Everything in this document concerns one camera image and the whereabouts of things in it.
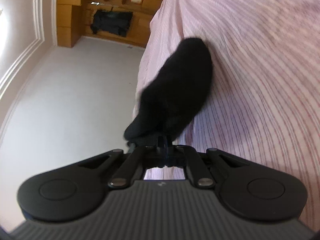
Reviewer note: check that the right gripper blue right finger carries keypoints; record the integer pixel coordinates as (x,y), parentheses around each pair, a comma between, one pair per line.
(173,156)

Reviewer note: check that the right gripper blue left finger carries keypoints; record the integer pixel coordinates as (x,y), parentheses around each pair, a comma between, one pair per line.
(152,157)

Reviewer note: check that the black long-sleeve sweater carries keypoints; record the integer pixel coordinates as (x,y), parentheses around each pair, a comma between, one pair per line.
(175,96)

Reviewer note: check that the black hanging jacket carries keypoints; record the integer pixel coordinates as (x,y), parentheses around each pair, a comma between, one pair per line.
(114,22)

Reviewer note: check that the wooden wardrobe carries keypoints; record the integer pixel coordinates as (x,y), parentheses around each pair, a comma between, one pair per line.
(74,17)

